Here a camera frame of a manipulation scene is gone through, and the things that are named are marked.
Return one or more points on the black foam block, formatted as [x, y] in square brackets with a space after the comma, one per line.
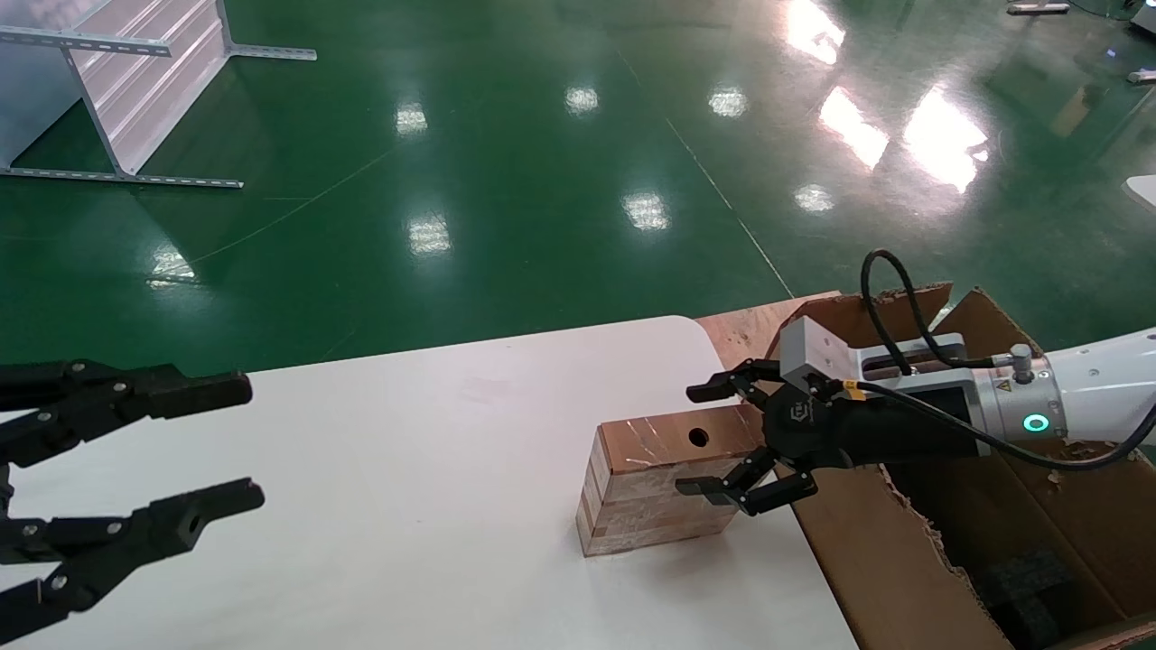
[1020, 587]

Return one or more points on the white rounded table corner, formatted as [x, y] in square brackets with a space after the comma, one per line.
[1142, 191]

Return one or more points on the white metal frame partition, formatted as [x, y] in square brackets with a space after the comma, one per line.
[153, 81]

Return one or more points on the white flat floor bar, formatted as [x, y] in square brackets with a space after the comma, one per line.
[1039, 7]

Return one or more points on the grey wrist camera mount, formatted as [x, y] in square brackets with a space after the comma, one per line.
[813, 348]

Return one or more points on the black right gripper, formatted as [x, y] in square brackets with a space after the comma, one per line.
[858, 429]

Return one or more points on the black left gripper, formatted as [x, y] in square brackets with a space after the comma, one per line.
[4, 492]

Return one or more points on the big brown cardboard box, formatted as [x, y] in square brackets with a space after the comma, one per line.
[867, 560]

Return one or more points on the white machine corner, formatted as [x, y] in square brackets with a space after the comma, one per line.
[1145, 13]

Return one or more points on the copper metal block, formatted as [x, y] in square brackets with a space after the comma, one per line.
[632, 506]

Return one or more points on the small white floor fixture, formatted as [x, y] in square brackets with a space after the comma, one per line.
[1142, 78]

